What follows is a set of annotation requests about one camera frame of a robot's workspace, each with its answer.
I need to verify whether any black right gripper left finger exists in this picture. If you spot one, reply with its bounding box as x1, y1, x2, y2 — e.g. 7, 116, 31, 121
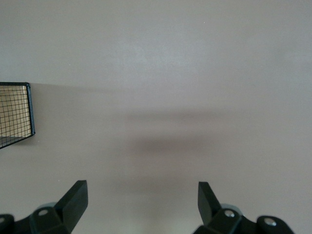
29, 180, 88, 234

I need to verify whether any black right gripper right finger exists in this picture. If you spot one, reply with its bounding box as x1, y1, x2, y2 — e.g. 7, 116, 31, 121
194, 181, 294, 234

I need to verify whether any wire rack with wooden board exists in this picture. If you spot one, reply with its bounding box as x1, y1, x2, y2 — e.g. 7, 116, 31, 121
0, 82, 36, 150

